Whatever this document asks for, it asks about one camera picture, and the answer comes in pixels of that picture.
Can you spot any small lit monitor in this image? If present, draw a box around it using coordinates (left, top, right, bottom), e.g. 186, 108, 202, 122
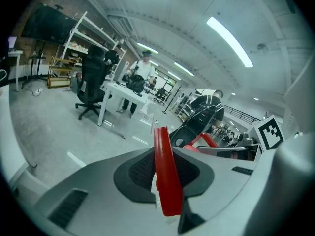
7, 35, 18, 50

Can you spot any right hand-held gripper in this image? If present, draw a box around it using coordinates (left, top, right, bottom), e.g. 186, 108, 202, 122
182, 115, 286, 162

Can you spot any narrow white desk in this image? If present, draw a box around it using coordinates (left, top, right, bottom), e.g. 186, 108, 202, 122
7, 49, 24, 92

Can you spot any small black office chair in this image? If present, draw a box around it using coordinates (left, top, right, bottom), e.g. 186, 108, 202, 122
152, 87, 171, 106

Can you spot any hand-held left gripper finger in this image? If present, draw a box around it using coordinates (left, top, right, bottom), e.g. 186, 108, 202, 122
154, 126, 184, 217

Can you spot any large black screen on stand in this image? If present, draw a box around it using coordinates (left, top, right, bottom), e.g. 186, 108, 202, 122
20, 3, 78, 46

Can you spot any black office chair with headrest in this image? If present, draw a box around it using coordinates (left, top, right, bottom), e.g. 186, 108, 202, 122
74, 44, 113, 121

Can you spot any black coat stand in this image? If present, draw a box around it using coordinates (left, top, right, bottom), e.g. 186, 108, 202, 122
161, 84, 183, 115

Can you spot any white table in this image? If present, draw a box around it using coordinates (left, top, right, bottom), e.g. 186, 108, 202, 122
97, 80, 150, 140

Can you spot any long ceiling light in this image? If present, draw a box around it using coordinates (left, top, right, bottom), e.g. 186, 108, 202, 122
173, 61, 195, 77
136, 42, 159, 55
206, 16, 254, 68

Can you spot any small white wire rack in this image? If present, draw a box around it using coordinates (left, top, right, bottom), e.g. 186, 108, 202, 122
176, 94, 199, 122

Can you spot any tall white shelving unit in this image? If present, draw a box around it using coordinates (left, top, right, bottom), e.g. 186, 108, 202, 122
53, 10, 127, 82

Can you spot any low wooden frame rack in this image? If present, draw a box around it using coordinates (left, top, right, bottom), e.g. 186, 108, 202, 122
46, 56, 77, 89

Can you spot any black bag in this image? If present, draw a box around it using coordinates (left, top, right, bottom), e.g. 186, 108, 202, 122
126, 74, 146, 94

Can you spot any black railing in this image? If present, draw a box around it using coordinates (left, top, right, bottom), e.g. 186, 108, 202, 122
223, 104, 262, 125

